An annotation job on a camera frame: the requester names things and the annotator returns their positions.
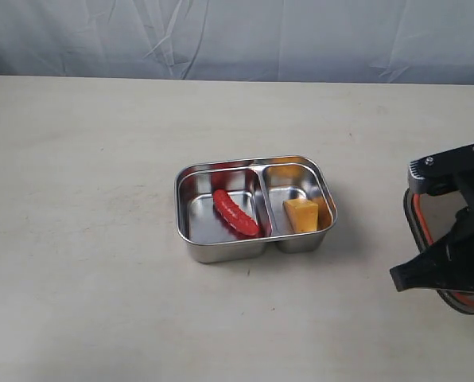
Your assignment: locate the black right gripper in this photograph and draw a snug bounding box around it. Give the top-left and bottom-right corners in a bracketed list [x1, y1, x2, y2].
[390, 207, 474, 293]

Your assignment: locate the grey lunch box lid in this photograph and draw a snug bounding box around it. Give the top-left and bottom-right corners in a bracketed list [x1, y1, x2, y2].
[390, 189, 474, 314]

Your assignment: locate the yellow toy cheese wedge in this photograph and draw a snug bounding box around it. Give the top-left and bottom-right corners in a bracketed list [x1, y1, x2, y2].
[283, 198, 319, 233]

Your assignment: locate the steel two-compartment lunch box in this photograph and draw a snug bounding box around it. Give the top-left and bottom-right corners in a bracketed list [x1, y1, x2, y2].
[175, 156, 337, 263]

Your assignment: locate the red toy sausage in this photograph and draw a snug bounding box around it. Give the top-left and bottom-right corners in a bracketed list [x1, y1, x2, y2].
[213, 189, 260, 237]

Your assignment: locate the white backdrop cloth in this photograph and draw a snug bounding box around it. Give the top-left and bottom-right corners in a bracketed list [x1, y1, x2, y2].
[0, 1, 474, 84]

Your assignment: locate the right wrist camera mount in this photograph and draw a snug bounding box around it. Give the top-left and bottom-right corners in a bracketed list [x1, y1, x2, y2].
[408, 143, 474, 209]

